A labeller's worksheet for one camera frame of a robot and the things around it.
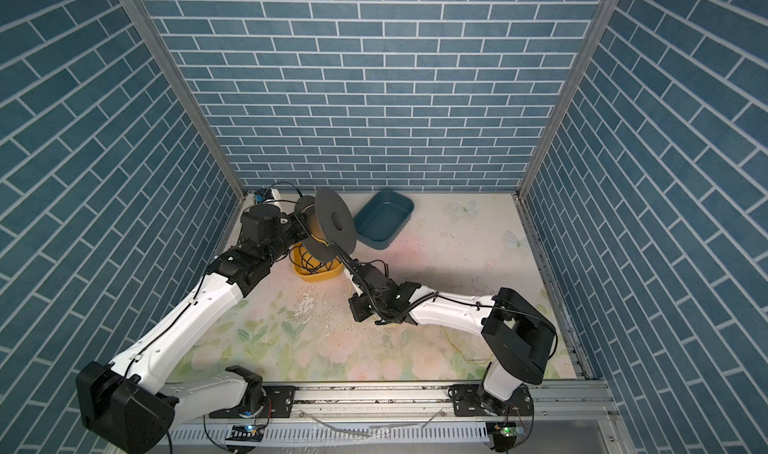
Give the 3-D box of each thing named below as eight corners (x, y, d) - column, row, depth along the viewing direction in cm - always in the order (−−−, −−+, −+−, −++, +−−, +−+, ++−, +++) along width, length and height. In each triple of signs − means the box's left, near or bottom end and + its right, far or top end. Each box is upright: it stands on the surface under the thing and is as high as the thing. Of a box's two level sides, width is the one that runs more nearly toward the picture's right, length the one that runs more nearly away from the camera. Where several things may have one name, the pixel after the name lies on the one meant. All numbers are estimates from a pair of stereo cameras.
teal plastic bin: (346, 235, 110) (344, 225, 105) (384, 195, 123) (384, 185, 119) (382, 255, 104) (382, 246, 100) (418, 211, 118) (419, 202, 113)
